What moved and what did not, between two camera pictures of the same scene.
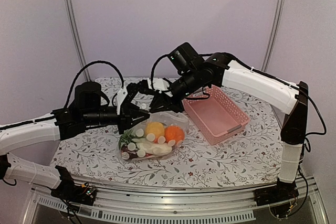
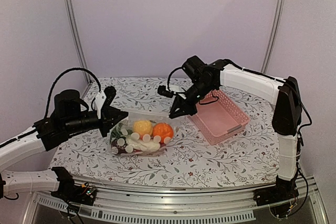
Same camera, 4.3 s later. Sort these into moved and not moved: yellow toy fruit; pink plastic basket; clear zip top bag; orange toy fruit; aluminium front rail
Moved: clear zip top bag; yellow toy fruit; orange toy fruit
Not moved: aluminium front rail; pink plastic basket
